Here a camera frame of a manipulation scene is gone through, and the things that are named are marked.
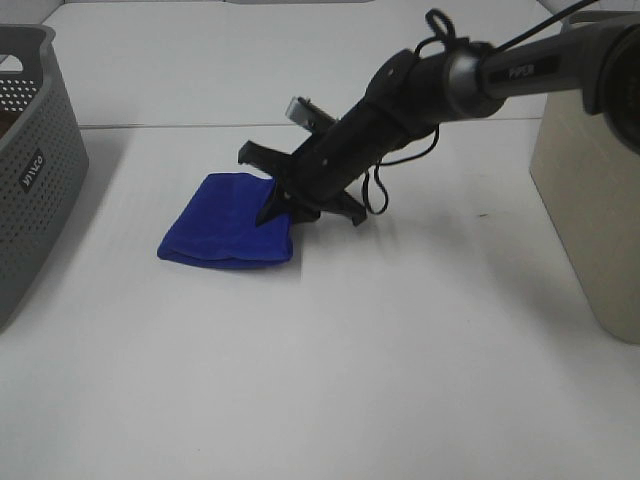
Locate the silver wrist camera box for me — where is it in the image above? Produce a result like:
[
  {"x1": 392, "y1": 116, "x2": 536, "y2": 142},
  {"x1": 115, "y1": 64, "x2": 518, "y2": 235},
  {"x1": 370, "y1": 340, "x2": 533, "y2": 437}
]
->
[{"x1": 285, "y1": 96, "x2": 336, "y2": 134}]

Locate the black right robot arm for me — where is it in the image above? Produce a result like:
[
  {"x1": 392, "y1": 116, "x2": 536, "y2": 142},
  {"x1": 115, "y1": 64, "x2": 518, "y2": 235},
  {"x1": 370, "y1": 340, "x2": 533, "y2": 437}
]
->
[{"x1": 238, "y1": 10, "x2": 639, "y2": 224}]

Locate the black right gripper finger towel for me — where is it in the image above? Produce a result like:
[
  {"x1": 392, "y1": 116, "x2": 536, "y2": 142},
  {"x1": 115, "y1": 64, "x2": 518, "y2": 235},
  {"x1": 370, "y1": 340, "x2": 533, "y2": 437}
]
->
[{"x1": 255, "y1": 183, "x2": 292, "y2": 226}]

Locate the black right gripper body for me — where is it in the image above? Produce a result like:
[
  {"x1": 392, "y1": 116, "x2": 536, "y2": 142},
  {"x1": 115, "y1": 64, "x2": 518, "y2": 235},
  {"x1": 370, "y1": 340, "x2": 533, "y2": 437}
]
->
[{"x1": 238, "y1": 100, "x2": 409, "y2": 226}]

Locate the blue towel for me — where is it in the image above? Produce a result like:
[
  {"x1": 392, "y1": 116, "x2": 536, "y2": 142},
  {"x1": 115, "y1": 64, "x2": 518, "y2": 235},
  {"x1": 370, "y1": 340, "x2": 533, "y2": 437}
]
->
[{"x1": 157, "y1": 173, "x2": 293, "y2": 269}]

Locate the grey perforated plastic basket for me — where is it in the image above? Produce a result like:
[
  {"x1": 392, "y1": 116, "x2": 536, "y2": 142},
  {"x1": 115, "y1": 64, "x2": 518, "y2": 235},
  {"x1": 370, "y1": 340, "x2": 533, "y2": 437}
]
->
[{"x1": 1, "y1": 24, "x2": 89, "y2": 325}]

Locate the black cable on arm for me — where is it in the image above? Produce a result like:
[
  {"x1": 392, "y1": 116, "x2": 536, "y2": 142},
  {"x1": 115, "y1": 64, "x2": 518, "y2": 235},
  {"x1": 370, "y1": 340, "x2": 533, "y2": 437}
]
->
[{"x1": 360, "y1": 0, "x2": 594, "y2": 217}]

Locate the beige plastic basket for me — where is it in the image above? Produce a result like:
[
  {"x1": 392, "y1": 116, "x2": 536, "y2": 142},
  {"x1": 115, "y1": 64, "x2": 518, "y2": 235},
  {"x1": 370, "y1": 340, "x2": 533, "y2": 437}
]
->
[{"x1": 530, "y1": 90, "x2": 639, "y2": 344}]

